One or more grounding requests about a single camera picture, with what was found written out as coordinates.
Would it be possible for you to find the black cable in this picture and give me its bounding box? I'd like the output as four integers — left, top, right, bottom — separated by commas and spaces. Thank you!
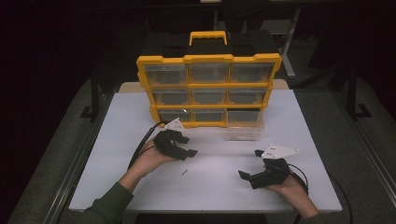
326, 172, 355, 224

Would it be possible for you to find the black metal stand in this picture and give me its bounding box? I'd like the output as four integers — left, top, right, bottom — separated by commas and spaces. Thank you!
346, 66, 374, 121
79, 69, 101, 121

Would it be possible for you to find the aluminium frame rail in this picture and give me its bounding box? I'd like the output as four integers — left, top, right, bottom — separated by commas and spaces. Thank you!
41, 92, 114, 224
333, 92, 396, 200

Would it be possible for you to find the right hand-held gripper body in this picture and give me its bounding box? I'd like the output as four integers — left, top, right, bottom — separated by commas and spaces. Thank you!
247, 143, 301, 190

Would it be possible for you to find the hand-held gripper cable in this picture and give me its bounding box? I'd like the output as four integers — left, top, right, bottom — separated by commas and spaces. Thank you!
127, 119, 168, 172
288, 162, 310, 196

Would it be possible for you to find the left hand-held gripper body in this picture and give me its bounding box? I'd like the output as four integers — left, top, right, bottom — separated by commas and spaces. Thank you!
152, 117, 191, 162

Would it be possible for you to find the clear plastic screw drawer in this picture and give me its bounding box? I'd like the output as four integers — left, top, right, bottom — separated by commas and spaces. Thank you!
225, 110, 265, 142

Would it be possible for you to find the left hand-held gripper cable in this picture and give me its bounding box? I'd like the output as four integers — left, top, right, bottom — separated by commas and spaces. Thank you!
127, 119, 168, 172

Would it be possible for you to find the person's right hand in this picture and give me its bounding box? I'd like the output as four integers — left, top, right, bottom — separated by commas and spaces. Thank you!
264, 173, 310, 203

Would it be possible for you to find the white desk leg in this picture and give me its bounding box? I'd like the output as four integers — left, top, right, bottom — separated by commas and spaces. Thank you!
277, 7, 303, 79

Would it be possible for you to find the yellow black storage organizer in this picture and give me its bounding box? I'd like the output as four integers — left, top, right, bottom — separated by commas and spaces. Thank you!
135, 30, 284, 130

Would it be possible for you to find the right hand-held gripper cable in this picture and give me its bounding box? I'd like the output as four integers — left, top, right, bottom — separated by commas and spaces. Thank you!
288, 162, 310, 196

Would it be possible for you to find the person's left hand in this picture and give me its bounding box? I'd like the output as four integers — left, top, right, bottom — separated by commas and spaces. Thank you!
128, 137, 177, 181

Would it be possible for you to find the grid of clear drawers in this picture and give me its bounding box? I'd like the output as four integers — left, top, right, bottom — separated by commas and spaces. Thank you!
143, 63, 276, 123

